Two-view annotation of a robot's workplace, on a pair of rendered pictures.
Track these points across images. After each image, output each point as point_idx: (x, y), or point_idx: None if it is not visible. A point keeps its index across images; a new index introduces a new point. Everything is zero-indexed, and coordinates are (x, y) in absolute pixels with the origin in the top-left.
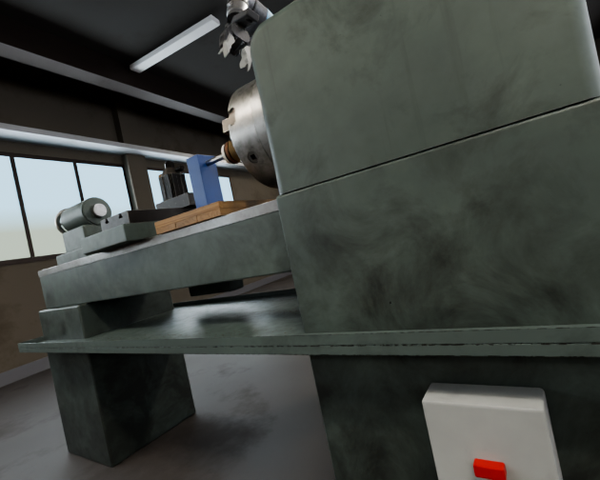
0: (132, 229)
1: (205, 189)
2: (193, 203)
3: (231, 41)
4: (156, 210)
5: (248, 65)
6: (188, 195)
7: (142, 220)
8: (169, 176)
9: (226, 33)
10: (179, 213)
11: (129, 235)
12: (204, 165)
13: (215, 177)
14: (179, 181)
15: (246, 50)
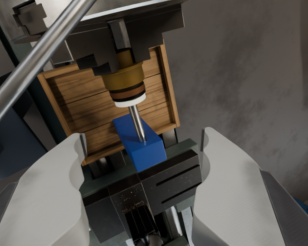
0: (188, 144)
1: (144, 122)
2: (131, 176)
3: (218, 188)
4: (170, 165)
5: (80, 133)
6: (139, 179)
7: (181, 154)
8: (155, 229)
9: (305, 220)
10: (143, 174)
11: (189, 140)
12: (148, 136)
13: (128, 135)
14: (140, 227)
15: (65, 203)
